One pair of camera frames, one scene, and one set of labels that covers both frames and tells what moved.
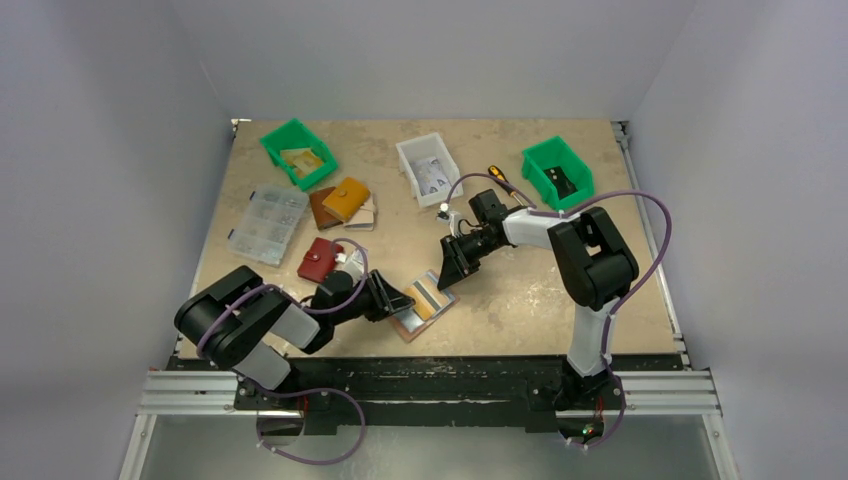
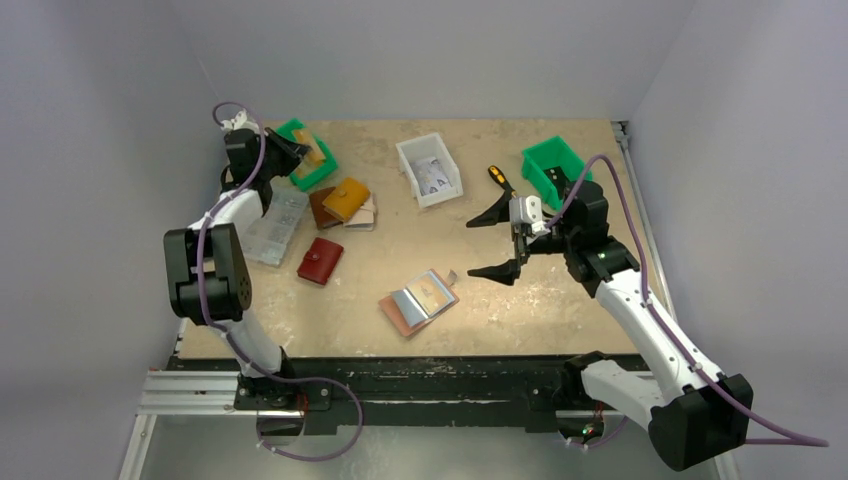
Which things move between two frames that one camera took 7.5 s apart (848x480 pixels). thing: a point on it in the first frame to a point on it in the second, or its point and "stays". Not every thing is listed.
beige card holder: x=363 y=220 stays
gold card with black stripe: x=429 y=300 to x=314 y=157
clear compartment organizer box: x=261 y=234 stays
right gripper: x=460 y=252 to x=521 y=240
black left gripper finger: x=390 y=298 to x=294 y=162
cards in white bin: x=430 y=176 stays
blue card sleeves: x=430 y=302 stays
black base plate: x=530 y=393 stays
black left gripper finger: x=398 y=303 to x=290 y=149
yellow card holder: x=347 y=201 stays
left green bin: x=295 y=135 stays
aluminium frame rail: x=205 y=394 stays
